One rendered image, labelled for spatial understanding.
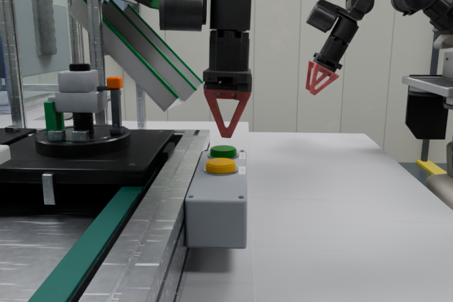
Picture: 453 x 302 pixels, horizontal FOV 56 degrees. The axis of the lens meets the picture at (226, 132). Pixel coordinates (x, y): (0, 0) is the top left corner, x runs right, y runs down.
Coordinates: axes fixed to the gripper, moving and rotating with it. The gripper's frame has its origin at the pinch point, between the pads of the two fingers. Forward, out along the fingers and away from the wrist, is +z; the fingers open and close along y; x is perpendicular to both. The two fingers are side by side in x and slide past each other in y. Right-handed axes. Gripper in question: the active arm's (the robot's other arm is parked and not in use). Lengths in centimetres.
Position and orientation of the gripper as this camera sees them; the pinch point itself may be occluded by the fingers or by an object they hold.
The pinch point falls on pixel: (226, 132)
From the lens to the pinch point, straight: 62.9
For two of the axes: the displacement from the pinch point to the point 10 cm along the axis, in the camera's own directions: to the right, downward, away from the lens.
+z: -0.3, 9.8, 2.1
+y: -0.5, 2.1, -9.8
